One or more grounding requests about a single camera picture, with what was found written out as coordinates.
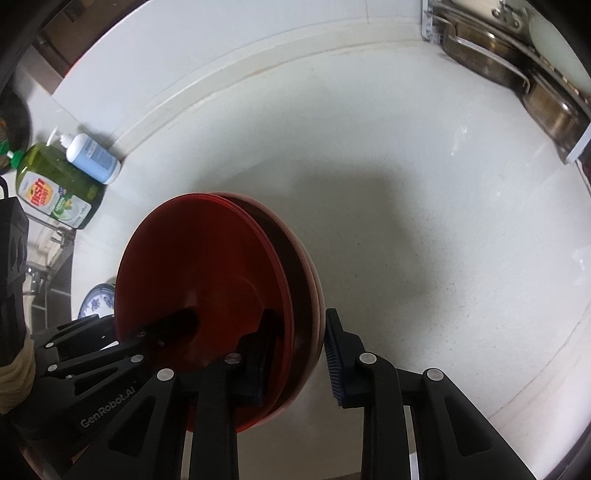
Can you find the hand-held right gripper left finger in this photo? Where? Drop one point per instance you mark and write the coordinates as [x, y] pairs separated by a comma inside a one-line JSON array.
[[258, 374]]

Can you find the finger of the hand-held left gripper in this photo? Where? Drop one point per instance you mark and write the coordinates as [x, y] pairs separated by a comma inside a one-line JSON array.
[[92, 367], [171, 325]]

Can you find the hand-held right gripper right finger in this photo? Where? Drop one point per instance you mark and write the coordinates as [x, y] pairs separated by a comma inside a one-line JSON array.
[[334, 364]]

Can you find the blue patterned white plate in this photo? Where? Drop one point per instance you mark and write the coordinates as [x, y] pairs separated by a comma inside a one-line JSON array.
[[97, 302]]

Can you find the pink bowl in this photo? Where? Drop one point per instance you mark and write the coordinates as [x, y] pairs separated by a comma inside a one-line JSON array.
[[318, 300]]

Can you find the red and black bowl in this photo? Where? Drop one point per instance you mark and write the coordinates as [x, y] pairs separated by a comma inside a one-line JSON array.
[[198, 263]]

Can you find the person's left hand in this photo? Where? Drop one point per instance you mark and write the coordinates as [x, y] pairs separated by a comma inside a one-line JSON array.
[[16, 383]]

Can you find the tall steel kitchen faucet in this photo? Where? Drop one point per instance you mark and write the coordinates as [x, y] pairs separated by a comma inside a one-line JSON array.
[[41, 272]]

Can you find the stainless steel sink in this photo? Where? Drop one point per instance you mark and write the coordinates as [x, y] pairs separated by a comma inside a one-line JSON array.
[[53, 304]]

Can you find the green dish soap bottle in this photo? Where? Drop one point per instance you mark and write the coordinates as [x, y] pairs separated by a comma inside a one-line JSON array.
[[55, 194]]

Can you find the white and blue pump bottle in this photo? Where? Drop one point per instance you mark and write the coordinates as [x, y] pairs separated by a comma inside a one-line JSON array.
[[92, 159]]

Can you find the white pot rack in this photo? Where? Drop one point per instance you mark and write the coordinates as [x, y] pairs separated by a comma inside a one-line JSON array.
[[579, 147]]

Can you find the small stainless steel pot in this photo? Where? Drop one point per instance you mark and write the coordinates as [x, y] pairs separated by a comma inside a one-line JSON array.
[[551, 113]]

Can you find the wide stainless steel pot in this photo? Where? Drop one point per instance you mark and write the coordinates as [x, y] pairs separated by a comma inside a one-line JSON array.
[[485, 53]]

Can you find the cream ceramic kettle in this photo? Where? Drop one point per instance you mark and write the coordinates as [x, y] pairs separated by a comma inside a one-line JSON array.
[[561, 55]]

